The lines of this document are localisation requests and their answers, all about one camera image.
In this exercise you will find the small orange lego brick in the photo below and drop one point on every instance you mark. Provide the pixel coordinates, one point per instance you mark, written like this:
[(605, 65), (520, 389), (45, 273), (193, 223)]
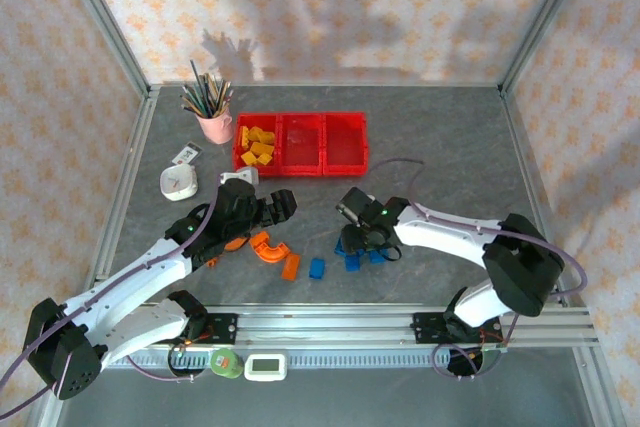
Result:
[(234, 246)]

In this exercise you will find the orange lego arch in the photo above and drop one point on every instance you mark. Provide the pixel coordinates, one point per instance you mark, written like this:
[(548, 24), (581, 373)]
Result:
[(274, 258), (257, 242)]

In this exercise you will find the yellow lego brick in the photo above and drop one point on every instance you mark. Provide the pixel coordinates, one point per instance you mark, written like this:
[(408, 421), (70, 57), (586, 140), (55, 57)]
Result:
[(262, 148), (244, 137), (248, 157), (261, 135), (264, 160)]

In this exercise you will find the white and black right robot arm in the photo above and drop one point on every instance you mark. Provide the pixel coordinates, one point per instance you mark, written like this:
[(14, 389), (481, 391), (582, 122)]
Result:
[(440, 232)]

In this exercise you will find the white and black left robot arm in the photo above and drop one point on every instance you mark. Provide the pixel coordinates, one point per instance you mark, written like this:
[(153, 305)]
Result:
[(125, 292)]

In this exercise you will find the white rounded timer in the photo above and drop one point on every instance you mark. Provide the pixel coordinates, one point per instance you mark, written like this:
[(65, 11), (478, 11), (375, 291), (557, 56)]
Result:
[(178, 183)]

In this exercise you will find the small printed card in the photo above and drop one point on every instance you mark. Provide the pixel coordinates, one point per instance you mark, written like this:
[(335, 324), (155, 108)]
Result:
[(187, 153)]

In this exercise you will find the red three-compartment tray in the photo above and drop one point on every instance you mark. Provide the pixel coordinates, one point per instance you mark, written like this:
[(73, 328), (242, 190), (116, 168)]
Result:
[(345, 147)]

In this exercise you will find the pink pencil cup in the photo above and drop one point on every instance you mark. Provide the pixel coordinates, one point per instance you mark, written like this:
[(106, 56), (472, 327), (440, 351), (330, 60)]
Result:
[(217, 129)]

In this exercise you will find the wide aluminium base extrusion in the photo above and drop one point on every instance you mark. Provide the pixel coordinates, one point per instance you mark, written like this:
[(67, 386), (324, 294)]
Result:
[(325, 327)]

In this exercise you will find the coloured pencil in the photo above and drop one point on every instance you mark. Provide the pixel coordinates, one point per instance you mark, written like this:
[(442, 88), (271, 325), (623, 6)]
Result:
[(192, 111), (209, 93), (227, 102), (223, 97), (195, 101)]

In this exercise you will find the long dark pencil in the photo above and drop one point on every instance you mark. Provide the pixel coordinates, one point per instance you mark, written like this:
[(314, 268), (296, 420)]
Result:
[(201, 87)]

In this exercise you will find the white digital display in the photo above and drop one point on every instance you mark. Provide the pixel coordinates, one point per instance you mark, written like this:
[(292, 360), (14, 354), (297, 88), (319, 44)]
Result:
[(265, 367)]

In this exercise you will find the green tape roll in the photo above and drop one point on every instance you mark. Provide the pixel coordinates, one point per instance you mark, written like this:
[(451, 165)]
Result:
[(226, 363)]

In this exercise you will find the aluminium frame rail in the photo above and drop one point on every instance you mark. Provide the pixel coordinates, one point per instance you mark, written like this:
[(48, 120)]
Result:
[(528, 172), (129, 172)]

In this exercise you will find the short aluminium frame post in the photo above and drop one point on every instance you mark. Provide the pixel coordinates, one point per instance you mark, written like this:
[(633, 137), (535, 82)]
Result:
[(597, 387)]

